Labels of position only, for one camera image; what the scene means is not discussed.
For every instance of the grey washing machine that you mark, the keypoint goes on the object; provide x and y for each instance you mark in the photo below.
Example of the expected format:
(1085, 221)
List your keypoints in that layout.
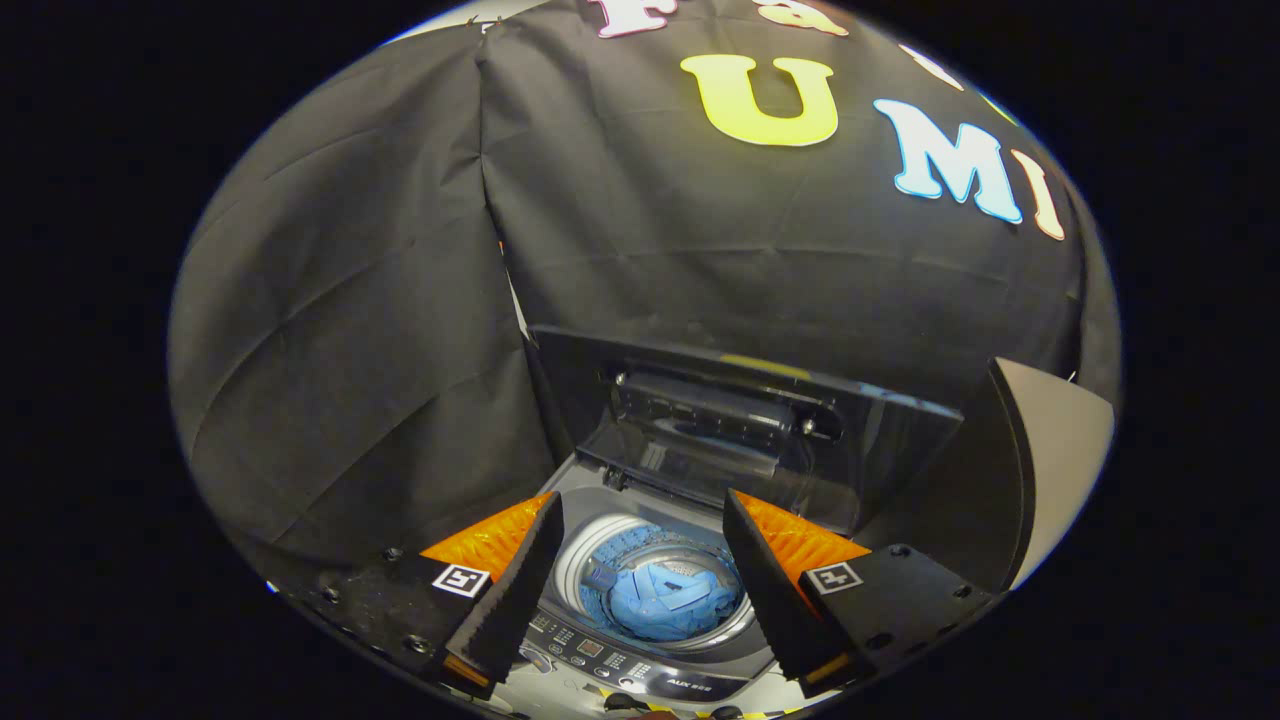
(650, 675)

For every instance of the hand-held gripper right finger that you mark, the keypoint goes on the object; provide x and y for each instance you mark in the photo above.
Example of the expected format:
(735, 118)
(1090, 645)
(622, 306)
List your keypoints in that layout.
(765, 590)

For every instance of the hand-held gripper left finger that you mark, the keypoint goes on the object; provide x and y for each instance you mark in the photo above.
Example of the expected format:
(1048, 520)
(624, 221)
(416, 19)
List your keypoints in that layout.
(520, 590)

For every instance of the black backdrop cloth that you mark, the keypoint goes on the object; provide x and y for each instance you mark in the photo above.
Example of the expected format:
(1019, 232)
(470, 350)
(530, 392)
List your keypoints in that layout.
(380, 300)

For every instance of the beige cabinet with black top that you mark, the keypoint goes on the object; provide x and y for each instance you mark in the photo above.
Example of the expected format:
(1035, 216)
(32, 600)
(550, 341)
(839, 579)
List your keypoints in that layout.
(1060, 460)

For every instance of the light blue polo shirt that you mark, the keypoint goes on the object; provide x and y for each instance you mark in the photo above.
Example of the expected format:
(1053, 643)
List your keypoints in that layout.
(665, 600)

